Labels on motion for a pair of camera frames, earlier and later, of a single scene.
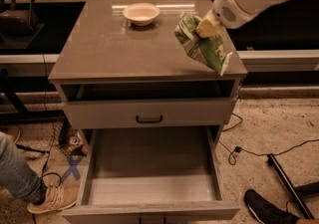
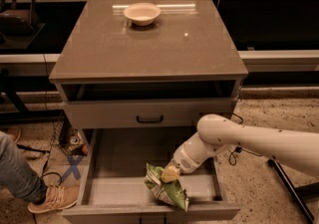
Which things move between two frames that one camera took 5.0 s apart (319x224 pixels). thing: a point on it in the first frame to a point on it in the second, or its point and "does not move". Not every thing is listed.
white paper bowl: (142, 14) does not move
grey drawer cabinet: (150, 114) does not move
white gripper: (229, 9) to (182, 161)
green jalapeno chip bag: (211, 51) to (170, 193)
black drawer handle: (149, 120) does not move
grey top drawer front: (89, 114) does not move
